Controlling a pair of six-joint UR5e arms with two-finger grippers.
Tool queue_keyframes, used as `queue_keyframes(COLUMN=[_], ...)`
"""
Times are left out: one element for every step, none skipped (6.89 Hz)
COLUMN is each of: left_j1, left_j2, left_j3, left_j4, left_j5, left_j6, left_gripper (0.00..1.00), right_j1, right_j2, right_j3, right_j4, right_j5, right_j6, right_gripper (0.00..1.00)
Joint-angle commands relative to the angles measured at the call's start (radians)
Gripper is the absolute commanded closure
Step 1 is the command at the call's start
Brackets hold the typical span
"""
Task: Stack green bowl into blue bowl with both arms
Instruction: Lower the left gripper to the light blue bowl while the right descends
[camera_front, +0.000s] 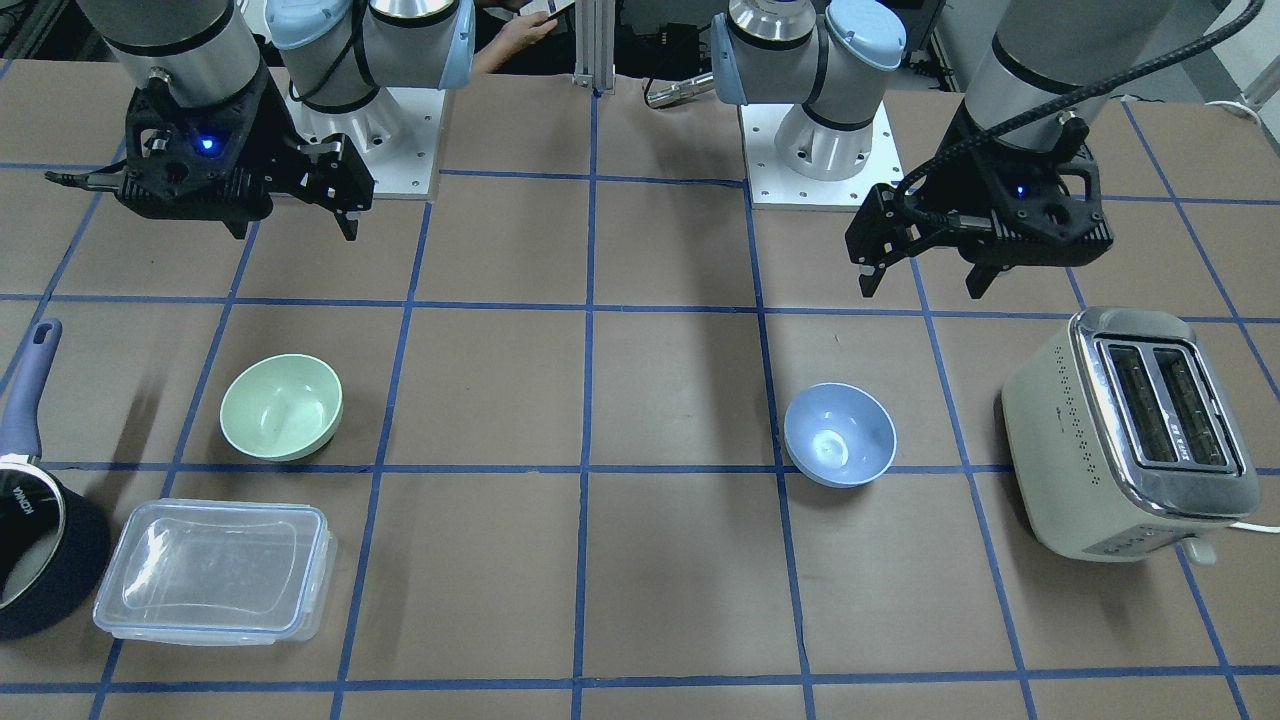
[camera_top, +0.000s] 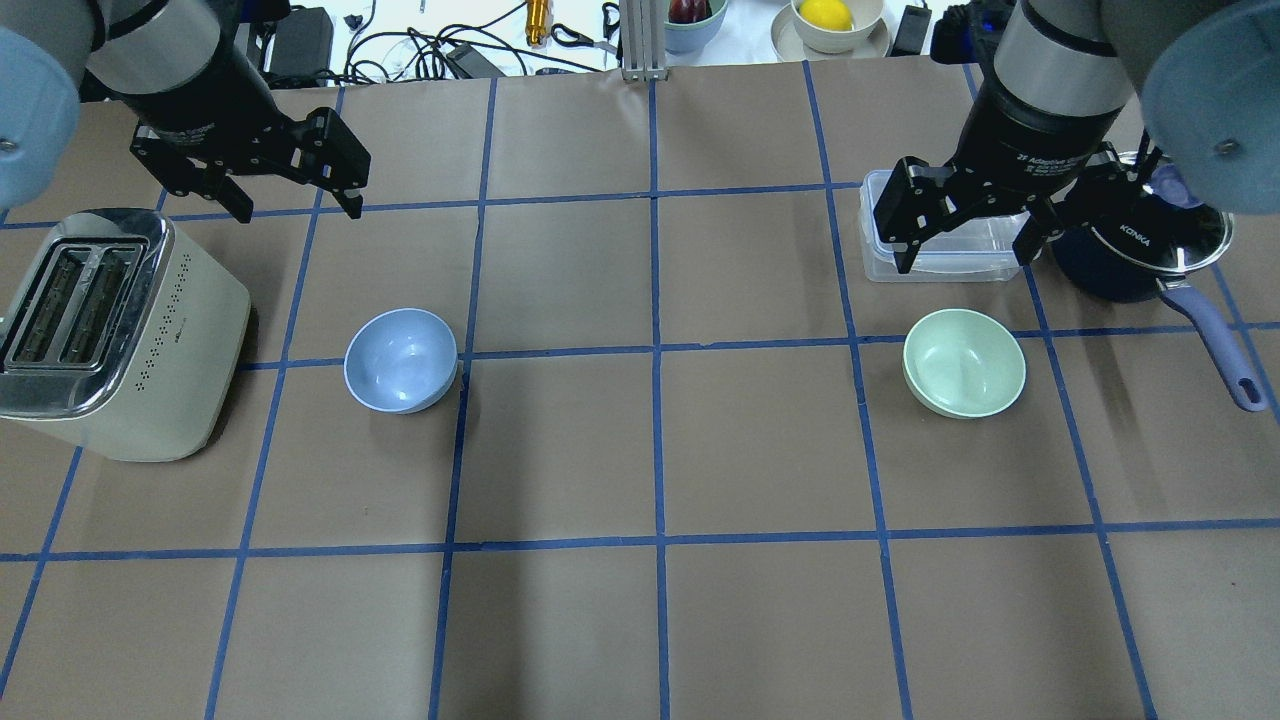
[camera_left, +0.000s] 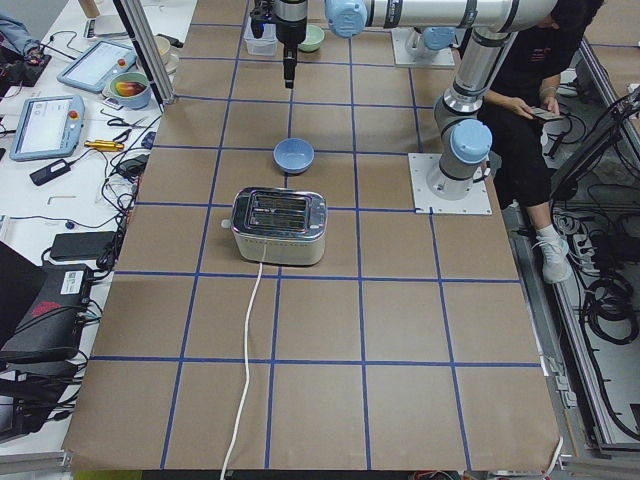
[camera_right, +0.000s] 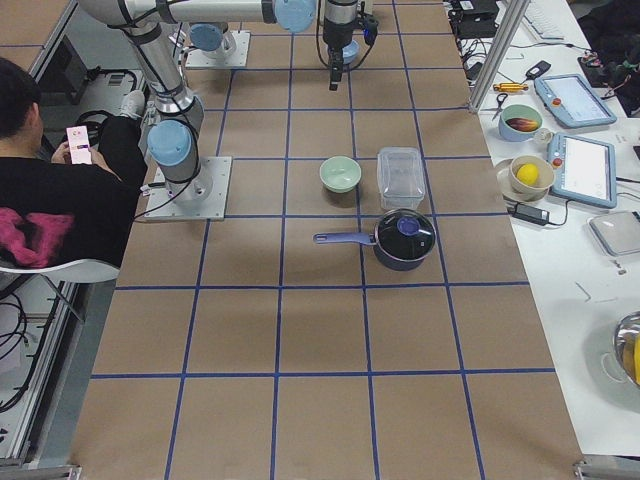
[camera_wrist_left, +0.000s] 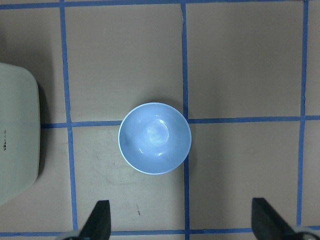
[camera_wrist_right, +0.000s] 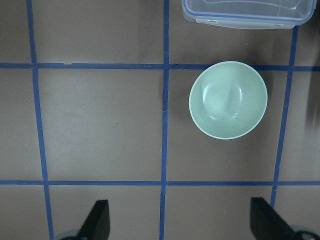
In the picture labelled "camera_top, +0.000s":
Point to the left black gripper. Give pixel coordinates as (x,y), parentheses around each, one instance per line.
(203,103)

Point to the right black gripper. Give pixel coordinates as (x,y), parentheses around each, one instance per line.
(1030,135)

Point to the green bowl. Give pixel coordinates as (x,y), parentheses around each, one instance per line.
(963,364)

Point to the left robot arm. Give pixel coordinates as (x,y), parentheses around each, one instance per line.
(153,53)

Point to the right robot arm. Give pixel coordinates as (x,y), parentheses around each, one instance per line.
(1205,76)

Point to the beige bowl with lemon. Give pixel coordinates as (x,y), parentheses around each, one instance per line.
(818,30)

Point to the blue bowl with fruit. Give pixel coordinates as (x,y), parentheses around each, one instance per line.
(689,26)

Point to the clear plastic food container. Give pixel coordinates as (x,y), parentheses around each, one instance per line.
(977,251)

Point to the black power adapter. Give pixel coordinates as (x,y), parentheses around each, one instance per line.
(300,48)

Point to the dark blue saucepan with lid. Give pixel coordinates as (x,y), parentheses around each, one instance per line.
(1134,234)

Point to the cream and chrome toaster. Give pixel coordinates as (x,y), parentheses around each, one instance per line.
(123,337)

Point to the orange handled tool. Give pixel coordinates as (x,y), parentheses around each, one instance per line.
(537,23)

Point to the aluminium frame post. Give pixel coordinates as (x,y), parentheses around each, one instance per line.
(643,40)

